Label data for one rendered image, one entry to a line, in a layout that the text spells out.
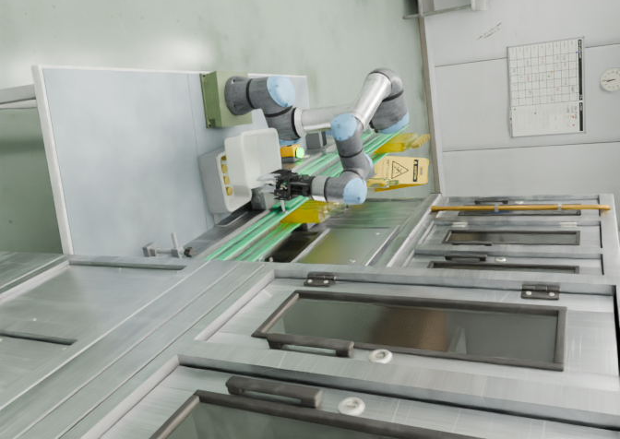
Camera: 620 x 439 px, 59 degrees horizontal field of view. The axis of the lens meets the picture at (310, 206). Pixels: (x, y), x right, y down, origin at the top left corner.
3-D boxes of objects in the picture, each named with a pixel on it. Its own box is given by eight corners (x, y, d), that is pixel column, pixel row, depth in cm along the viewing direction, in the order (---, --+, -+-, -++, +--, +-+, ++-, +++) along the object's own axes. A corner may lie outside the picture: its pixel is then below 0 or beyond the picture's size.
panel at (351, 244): (214, 333, 175) (311, 344, 159) (212, 325, 174) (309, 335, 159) (327, 230, 251) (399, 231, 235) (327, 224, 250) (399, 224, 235)
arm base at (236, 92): (223, 72, 206) (245, 69, 202) (246, 78, 220) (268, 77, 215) (224, 113, 207) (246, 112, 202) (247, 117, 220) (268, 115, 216)
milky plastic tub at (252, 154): (216, 134, 167) (240, 132, 163) (255, 129, 187) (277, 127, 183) (223, 191, 170) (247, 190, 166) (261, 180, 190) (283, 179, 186)
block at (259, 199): (251, 210, 225) (266, 210, 222) (246, 188, 222) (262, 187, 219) (256, 207, 228) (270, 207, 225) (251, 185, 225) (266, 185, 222)
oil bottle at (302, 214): (279, 223, 231) (325, 223, 222) (276, 210, 230) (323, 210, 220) (285, 219, 236) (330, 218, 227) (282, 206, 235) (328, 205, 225)
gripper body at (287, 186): (271, 175, 166) (307, 178, 161) (285, 171, 174) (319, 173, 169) (272, 200, 168) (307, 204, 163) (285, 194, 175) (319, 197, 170)
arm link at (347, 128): (400, 52, 188) (355, 124, 154) (407, 81, 194) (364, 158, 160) (369, 55, 194) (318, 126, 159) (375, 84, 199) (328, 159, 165)
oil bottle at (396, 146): (373, 153, 333) (419, 150, 320) (372, 144, 331) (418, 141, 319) (375, 151, 338) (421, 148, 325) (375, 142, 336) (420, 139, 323)
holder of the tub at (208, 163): (212, 226, 212) (229, 227, 209) (196, 157, 204) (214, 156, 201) (236, 211, 227) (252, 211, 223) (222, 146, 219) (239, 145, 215)
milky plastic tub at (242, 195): (210, 214, 210) (229, 213, 206) (197, 157, 204) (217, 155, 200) (234, 199, 225) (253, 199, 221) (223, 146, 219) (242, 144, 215)
